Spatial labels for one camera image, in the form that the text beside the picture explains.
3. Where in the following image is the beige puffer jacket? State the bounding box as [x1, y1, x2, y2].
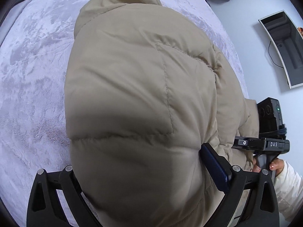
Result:
[65, 0, 259, 226]

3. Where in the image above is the white sleeve right forearm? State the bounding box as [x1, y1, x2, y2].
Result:
[270, 158, 302, 222]

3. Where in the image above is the person's right hand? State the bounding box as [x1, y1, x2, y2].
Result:
[251, 158, 286, 178]

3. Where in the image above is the lavender bed blanket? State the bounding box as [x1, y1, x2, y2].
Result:
[1, 0, 239, 224]

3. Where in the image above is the black camera box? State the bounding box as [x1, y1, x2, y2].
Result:
[257, 97, 287, 140]

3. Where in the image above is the black monitor cable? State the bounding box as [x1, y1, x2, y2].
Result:
[267, 40, 286, 69]

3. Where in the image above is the wall mounted monitor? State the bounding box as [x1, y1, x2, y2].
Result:
[258, 11, 302, 89]

